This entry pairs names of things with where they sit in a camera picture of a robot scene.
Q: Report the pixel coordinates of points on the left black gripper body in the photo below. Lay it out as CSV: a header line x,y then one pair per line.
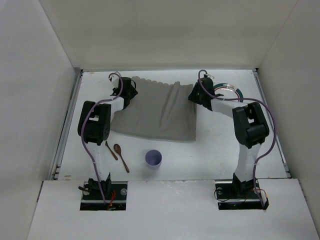
x,y
130,92

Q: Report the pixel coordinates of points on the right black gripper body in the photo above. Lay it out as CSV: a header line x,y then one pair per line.
x,y
194,94

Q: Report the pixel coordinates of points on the grey cloth placemat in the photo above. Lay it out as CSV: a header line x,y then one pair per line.
x,y
159,111

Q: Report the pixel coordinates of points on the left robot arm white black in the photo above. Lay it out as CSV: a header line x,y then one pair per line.
x,y
94,128

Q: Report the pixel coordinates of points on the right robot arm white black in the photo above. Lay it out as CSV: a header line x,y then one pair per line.
x,y
250,127

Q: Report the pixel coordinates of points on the white plate green red rim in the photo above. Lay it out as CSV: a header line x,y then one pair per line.
x,y
228,91

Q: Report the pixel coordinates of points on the brown wooden fork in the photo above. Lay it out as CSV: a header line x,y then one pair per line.
x,y
111,151

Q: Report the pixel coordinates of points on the brown wooden spoon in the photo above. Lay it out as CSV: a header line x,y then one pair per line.
x,y
118,150

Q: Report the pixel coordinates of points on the purple cup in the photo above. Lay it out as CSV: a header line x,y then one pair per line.
x,y
153,159

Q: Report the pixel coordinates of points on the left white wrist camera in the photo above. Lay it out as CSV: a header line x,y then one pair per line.
x,y
114,80

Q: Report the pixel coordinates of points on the right aluminium table rail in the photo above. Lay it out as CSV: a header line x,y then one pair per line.
x,y
270,116

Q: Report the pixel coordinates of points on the aluminium table rail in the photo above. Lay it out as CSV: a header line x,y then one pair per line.
x,y
270,116
58,156

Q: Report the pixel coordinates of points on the left aluminium table rail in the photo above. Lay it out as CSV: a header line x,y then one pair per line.
x,y
58,156

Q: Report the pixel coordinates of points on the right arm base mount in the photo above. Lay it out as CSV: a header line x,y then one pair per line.
x,y
228,199

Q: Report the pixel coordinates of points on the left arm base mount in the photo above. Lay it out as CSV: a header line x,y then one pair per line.
x,y
115,198

